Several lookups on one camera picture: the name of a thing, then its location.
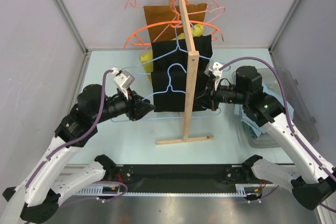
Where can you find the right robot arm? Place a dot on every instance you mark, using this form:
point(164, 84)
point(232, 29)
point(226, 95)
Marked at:
point(312, 180)

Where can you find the rear black trousers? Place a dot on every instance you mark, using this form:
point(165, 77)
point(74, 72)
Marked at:
point(203, 45)

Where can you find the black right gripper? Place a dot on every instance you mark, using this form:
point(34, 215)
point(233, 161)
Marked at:
point(211, 100)

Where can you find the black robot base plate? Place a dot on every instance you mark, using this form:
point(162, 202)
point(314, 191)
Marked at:
point(215, 175)

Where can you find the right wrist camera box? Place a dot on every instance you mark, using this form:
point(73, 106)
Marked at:
point(214, 71)

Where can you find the wooden clothes rack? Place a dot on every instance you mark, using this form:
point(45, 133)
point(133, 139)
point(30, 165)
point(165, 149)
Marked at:
point(191, 76)

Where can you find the orange plastic hanger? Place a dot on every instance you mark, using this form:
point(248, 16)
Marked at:
point(141, 36)

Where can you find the light blue wire hanger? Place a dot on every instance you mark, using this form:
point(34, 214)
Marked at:
point(169, 87)

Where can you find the yellow-green trousers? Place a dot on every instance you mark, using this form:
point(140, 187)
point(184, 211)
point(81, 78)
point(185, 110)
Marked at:
point(145, 57)

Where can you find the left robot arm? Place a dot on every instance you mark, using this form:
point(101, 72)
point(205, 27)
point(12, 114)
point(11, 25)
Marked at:
point(40, 195)

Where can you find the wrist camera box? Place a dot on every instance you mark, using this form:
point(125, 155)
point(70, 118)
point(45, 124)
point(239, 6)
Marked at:
point(214, 71)
point(123, 81)

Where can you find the pink wire hanger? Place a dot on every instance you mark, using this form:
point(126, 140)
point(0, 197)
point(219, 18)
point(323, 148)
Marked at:
point(210, 16)

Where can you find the white cable duct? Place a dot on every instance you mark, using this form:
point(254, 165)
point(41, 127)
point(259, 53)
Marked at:
point(107, 191)

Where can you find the clear plastic bin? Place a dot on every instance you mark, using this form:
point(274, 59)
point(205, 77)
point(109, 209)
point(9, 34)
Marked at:
point(298, 111)

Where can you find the brown trousers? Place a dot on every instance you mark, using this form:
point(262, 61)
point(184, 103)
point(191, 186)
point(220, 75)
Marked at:
point(156, 14)

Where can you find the black trousers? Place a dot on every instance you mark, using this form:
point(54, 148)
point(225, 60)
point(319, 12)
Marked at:
point(169, 102)
point(203, 45)

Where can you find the aluminium frame rail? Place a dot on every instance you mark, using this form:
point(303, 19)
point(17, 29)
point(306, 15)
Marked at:
point(71, 25)

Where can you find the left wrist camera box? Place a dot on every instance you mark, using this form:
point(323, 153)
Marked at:
point(123, 81)

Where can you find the front black trousers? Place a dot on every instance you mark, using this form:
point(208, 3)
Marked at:
point(169, 102)

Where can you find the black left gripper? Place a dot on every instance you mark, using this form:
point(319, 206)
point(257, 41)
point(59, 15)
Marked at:
point(136, 107)

